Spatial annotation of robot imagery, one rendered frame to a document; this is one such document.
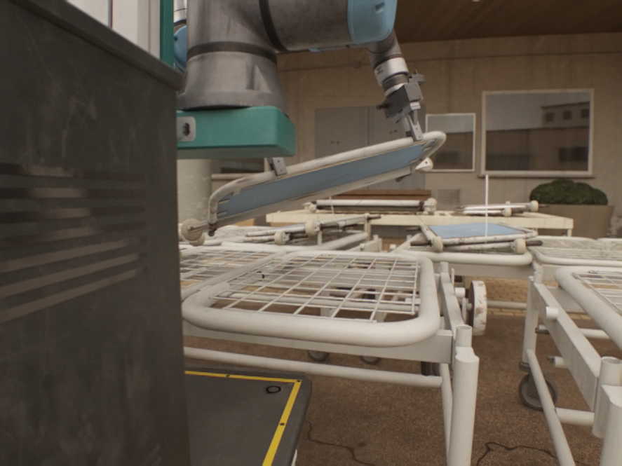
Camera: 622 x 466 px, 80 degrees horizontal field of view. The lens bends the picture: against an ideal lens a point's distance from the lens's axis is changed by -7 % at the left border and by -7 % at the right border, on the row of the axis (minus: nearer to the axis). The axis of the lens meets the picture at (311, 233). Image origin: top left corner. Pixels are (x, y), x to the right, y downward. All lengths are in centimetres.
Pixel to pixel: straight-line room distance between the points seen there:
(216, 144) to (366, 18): 28
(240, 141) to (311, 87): 685
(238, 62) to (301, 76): 691
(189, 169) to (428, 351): 507
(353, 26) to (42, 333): 54
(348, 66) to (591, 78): 390
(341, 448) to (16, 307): 110
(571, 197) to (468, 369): 551
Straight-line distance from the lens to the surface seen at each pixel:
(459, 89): 717
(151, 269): 37
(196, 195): 565
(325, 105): 730
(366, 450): 126
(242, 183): 96
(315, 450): 126
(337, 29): 64
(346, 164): 113
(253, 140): 60
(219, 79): 62
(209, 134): 62
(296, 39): 66
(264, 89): 64
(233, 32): 66
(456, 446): 77
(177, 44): 90
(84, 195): 30
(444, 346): 83
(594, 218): 601
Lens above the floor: 72
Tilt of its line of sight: 5 degrees down
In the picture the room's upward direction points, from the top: straight up
